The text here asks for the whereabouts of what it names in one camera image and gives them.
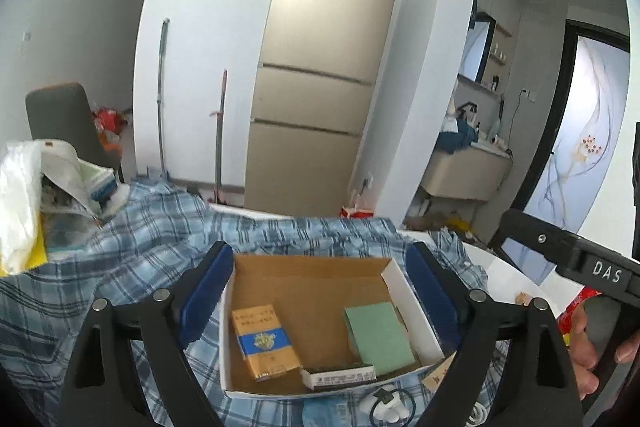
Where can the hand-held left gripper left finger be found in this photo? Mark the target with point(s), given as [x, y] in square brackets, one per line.
[205, 292]

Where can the grey chair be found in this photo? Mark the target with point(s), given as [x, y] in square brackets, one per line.
[62, 117]

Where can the red iced tea bottle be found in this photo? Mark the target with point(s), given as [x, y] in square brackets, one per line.
[575, 299]

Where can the black framed glass door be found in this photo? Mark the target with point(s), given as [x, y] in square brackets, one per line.
[585, 132]

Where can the bathroom mirror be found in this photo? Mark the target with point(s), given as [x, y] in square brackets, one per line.
[477, 47]

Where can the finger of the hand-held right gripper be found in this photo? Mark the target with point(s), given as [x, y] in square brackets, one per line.
[535, 229]

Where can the white wall socket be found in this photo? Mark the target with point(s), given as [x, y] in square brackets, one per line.
[366, 183]

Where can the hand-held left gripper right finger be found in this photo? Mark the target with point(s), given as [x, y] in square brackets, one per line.
[432, 292]

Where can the white hanging plush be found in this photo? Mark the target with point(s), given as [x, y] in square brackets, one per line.
[451, 104]

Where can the red box on floor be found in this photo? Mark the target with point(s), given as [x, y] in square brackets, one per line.
[357, 211]

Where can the white black small carton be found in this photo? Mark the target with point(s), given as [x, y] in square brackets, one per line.
[340, 377]

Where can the gold three-door refrigerator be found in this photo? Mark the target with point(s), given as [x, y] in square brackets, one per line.
[325, 57]

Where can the stack of books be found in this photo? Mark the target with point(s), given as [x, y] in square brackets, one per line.
[107, 187]

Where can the dark blue clothes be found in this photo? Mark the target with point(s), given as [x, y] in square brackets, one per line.
[457, 137]

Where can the yellow bag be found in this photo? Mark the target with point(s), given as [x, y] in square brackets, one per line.
[30, 252]

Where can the black faucet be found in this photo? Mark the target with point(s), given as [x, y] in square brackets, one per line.
[467, 108]

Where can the person's right hand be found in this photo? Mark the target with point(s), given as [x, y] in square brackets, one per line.
[582, 357]

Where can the white cardboard box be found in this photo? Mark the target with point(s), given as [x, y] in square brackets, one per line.
[310, 287]

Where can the white plastic bag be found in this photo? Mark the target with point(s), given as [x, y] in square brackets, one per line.
[25, 192]

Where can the wall shelf with bottles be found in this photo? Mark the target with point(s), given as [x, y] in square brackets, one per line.
[500, 52]

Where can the blue plaid cloth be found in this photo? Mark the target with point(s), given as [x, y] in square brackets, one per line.
[125, 247]

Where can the green notebook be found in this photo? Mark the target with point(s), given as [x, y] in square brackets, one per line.
[382, 337]

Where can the beige bathroom vanity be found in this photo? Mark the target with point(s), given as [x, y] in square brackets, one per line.
[465, 174]

